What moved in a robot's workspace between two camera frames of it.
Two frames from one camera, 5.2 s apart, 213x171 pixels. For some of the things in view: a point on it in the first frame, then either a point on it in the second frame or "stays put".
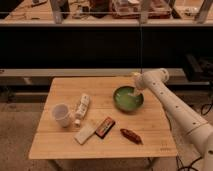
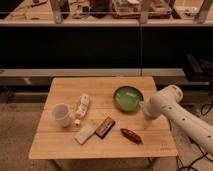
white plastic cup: [61, 113] stays put
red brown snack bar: [105, 127] stays put
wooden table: [102, 118] stays put
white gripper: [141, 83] to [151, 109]
